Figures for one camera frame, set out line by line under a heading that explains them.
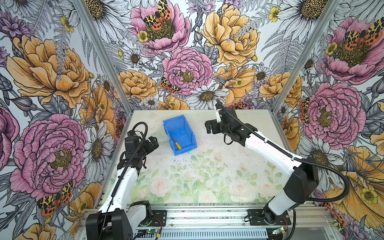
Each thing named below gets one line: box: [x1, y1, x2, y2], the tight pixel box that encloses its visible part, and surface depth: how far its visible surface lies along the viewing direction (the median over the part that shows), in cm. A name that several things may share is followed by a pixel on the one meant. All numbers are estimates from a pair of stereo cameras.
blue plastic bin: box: [163, 114, 198, 156], surface depth 107 cm
